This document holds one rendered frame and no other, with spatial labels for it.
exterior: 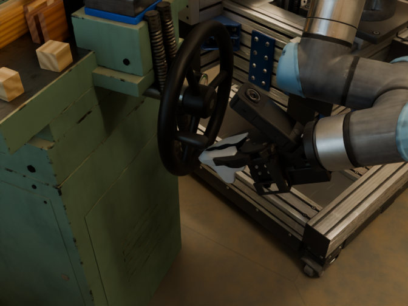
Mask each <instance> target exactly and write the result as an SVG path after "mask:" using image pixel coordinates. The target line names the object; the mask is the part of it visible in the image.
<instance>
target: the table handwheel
mask: <svg viewBox="0 0 408 306"><path fill-rule="evenodd" d="M211 36H213V37H214V38H215V39H216V42H217V45H218V48H219V56H220V72H219V73H218V75H217V76H216V77H215V78H214V79H213V80H212V81H211V82H210V83H209V84H208V85H207V86H206V85H203V84H199V83H198V82H197V80H196V77H195V75H194V71H193V69H192V65H191V63H192V61H193V59H194V57H195V55H196V53H197V51H198V50H199V48H200V47H201V45H202V44H203V43H204V42H205V41H206V40H207V39H208V38H209V37H211ZM233 67H234V55H233V45H232V41H231V37H230V34H229V32H228V30H227V29H226V27H225V26H224V25H223V24H222V23H221V22H219V21H216V20H207V21H203V22H201V23H200V24H198V25H197V26H195V27H194V28H193V29H192V30H191V31H190V33H189V34H188V35H187V36H186V38H185V39H184V40H183V42H182V44H181V45H180V47H179V49H178V51H177V53H176V54H175V57H174V59H173V61H172V64H171V66H170V69H169V72H168V75H167V77H166V81H165V85H164V88H163V92H162V95H161V96H160V92H159V91H158V87H157V80H156V81H155V82H154V83H153V84H152V85H151V86H150V87H149V88H148V89H147V90H146V91H145V92H144V93H143V94H142V95H143V96H146V97H150V98H154V99H157V100H160V107H159V112H158V122H157V143H158V151H159V154H160V158H161V162H162V163H163V166H164V167H165V168H166V170H167V171H168V172H170V173H171V174H172V175H176V176H185V175H188V174H190V173H192V172H193V171H195V170H196V169H197V168H198V167H199V166H200V165H201V164H202V162H201V161H200V160H199V156H200V154H201V153H202V152H203V151H204V150H205V149H204V150H199V149H195V150H194V151H193V153H192V149H193V148H192V147H190V146H188V145H185V147H184V150H183V155H182V160H181V161H180V160H179V159H178V157H177V154H176V151H175V141H174V131H175V118H176V113H177V106H178V105H179V106H182V108H183V111H184V113H185V114H188V115H191V119H190V123H189V129H188V132H193V133H197V129H198V126H199V122H200V118H203V119H207V118H208V117H210V116H211V117H210V119H209V122H208V125H207V127H206V130H205V132H204V134H203V135H205V136H207V137H208V139H209V146H211V145H213V144H214V142H215V140H216V138H217V135H218V133H219V131H220V127H221V125H222V122H223V119H224V116H225V112H226V109H227V105H228V101H229V97H230V92H231V85H232V80H233ZM185 77H186V79H187V82H188V86H187V87H184V86H183V83H184V80H185ZM217 87H218V88H217ZM216 88H217V92H216V90H215V89H216ZM160 97H161V98H160Z"/></svg>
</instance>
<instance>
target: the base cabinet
mask: <svg viewBox="0 0 408 306"><path fill-rule="evenodd" d="M159 107H160V100H157V99H154V98H150V97H146V98H145V99H144V100H143V101H142V102H141V103H140V104H139V105H138V106H137V107H136V108H135V109H134V110H133V111H132V112H131V113H130V114H129V115H128V116H127V117H126V118H125V119H124V120H123V121H122V122H121V123H120V124H119V125H118V126H117V127H116V128H115V129H114V130H113V131H112V132H111V133H110V134H109V135H108V136H107V137H106V139H105V140H104V141H103V142H102V143H101V144H100V145H99V146H98V147H97V148H96V149H95V150H94V151H93V152H92V153H91V154H90V155H89V156H88V157H87V158H86V159H85V160H84V161H83V162H82V164H80V165H79V167H77V168H76V170H74V171H73V173H71V175H69V176H68V178H66V179H65V181H63V182H62V184H61V185H60V186H53V185H51V184H48V183H46V182H42V181H40V180H37V179H35V178H32V177H29V176H27V175H24V174H21V173H18V172H16V171H13V170H11V169H7V168H5V167H2V166H0V306H147V305H148V303H149V301H150V300H151V298H152V296H153V295H154V293H155V291H156V289H157V288H158V286H159V285H160V283H161V281H162V280H163V278H164V276H165V274H166V273H167V271H168V270H169V268H170V266H171V265H172V263H173V261H174V259H175V258H176V256H177V255H178V253H179V251H180V250H181V248H182V238H181V226H180V204H179V182H178V176H176V175H172V174H171V173H170V172H168V171H167V170H166V168H165V167H164V166H163V163H162V161H161V158H160V154H159V151H158V143H157V122H158V112H159Z"/></svg>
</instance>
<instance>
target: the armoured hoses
mask: <svg viewBox="0 0 408 306"><path fill-rule="evenodd" d="M156 8H157V11H156V10H150V11H147V12H146V13H145V14H144V20H145V21H146V22H147V23H148V29H149V35H150V39H151V40H150V42H151V49H152V55H153V57H152V58H153V62H154V68H155V69H154V70H155V74H156V75H155V76H156V80H157V87H158V91H159V92H160V96H161V95H162V92H163V88H164V85H165V81H166V77H167V75H168V72H169V69H170V66H171V64H172V61H173V59H174V57H175V54H176V53H177V43H176V40H175V33H174V27H173V26H174V24H173V20H172V12H171V5H170V2H168V1H162V2H158V3H157V4H156ZM161 29H162V30H161ZM162 32H163V33H162ZM162 35H163V36H162ZM163 42H164V43H163ZM176 119H177V123H176ZM176 119H175V131H174V134H175V132H176V131H177V126H178V130H179V131H186V132H188V129H189V121H188V115H187V114H185V113H184V111H183V108H182V106H179V105H178V106H177V113H176ZM174 141H175V151H176V154H177V157H178V159H179V160H180V161H181V160H182V155H183V152H181V149H180V142H179V141H177V140H174ZM181 146H182V151H183V150H184V147H185V144H183V143H181Z"/></svg>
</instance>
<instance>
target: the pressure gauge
mask: <svg viewBox="0 0 408 306"><path fill-rule="evenodd" d="M194 75H195V77H196V80H197V82H198V83H199V84H203V85H204V84H205V85H206V86H207V85H208V75H207V74H206V73H201V72H194Z"/></svg>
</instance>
